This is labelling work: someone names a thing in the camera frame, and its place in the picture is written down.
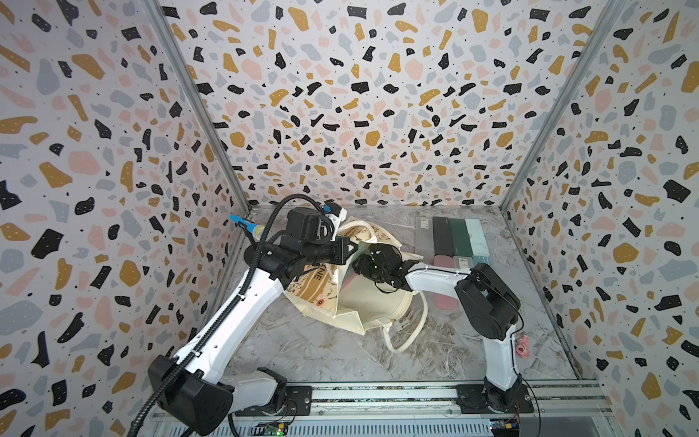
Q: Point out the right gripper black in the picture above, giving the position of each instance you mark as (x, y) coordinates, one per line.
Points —
(363, 263)

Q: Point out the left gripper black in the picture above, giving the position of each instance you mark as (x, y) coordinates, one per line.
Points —
(342, 252)

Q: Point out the cream floral canvas bag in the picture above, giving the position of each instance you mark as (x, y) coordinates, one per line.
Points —
(342, 298)

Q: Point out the translucent grey pencil case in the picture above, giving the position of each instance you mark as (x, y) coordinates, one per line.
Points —
(424, 242)

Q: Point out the black pencil case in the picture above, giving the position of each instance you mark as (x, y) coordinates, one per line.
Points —
(442, 237)

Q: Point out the clear frosted pencil case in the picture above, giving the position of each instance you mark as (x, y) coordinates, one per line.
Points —
(463, 263)

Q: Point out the dark green book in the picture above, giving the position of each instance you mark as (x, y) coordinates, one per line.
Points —
(461, 238)

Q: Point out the teal translucent pencil case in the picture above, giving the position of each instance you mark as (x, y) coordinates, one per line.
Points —
(481, 260)

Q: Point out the light mint pencil case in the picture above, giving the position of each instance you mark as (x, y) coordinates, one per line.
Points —
(477, 238)

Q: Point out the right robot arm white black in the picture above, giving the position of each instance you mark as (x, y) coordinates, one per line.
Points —
(491, 307)

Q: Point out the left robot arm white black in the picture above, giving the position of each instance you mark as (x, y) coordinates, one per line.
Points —
(193, 385)

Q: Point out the blue toy microphone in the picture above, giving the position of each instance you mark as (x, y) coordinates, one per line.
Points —
(250, 229)

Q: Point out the small pink toy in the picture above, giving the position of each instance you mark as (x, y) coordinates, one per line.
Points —
(523, 347)

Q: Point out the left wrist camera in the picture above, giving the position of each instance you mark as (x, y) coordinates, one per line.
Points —
(315, 226)

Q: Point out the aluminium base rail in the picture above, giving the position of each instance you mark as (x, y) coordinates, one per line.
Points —
(542, 408)

